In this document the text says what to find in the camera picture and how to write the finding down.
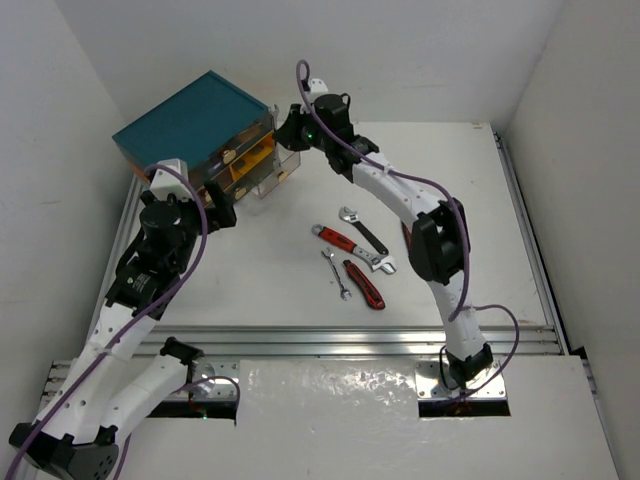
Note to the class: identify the black handled adjustable wrench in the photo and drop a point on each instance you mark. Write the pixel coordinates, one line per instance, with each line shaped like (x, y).
(351, 217)

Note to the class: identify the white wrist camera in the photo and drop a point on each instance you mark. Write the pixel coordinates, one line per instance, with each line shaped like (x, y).
(316, 87)
(163, 183)

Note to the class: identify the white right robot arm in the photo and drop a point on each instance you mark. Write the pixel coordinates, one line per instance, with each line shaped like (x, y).
(439, 247)

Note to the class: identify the small silver open-end wrench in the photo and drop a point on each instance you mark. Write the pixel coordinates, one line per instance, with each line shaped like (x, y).
(274, 111)

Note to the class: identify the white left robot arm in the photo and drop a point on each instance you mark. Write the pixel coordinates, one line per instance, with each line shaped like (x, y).
(84, 431)

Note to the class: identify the red handled adjustable wrench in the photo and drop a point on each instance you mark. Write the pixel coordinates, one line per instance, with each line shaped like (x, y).
(376, 262)

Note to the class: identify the transparent brown drawer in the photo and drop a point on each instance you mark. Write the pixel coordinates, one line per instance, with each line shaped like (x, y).
(262, 168)

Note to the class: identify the aluminium table edge rail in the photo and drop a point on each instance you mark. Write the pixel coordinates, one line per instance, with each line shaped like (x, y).
(353, 342)

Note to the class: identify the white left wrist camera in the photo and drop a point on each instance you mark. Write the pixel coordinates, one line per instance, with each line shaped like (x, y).
(163, 183)

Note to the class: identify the teal drawer organizer box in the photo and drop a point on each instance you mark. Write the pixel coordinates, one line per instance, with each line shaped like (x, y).
(208, 124)

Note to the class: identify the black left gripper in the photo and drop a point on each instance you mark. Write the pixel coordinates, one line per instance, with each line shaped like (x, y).
(220, 207)

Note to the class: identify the white foam cover panel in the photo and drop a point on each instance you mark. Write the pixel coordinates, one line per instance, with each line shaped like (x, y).
(333, 388)

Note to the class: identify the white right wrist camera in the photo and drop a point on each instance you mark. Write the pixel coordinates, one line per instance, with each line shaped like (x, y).
(316, 87)

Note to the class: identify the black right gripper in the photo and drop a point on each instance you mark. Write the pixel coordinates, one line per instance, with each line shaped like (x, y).
(288, 133)

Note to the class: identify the red black utility knife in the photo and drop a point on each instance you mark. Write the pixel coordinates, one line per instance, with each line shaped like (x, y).
(370, 293)
(407, 238)

